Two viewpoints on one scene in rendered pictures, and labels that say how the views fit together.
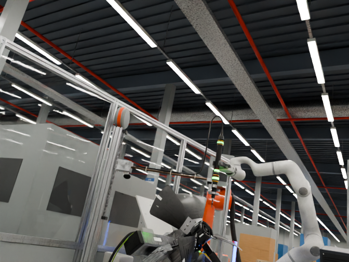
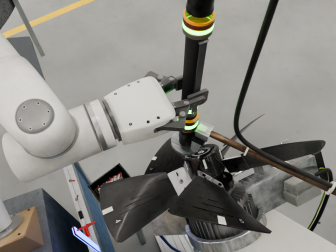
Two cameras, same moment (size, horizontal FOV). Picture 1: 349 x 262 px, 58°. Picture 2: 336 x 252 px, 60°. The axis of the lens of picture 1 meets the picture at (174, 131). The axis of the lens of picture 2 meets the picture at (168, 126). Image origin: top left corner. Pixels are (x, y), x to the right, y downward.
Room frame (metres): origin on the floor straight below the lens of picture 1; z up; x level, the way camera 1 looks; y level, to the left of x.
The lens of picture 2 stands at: (2.39, -0.25, 2.07)
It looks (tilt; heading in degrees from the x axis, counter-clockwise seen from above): 59 degrees down; 200
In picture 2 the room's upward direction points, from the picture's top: straight up
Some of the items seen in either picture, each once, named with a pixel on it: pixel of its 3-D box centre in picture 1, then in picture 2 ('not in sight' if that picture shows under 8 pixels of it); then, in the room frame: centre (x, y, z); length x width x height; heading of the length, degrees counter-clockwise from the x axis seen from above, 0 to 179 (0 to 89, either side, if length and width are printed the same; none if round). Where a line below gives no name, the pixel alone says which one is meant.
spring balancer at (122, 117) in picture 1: (122, 118); not in sight; (2.18, 0.39, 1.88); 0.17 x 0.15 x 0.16; 136
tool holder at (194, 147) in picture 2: (212, 186); (190, 134); (2.07, -0.31, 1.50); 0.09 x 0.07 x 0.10; 81
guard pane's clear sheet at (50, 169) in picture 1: (140, 182); not in sight; (2.57, 0.19, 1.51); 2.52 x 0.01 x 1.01; 136
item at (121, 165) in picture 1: (123, 166); not in sight; (2.17, 0.30, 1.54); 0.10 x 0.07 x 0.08; 81
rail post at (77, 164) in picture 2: not in sight; (83, 178); (1.96, -0.95, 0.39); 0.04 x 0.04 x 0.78; 46
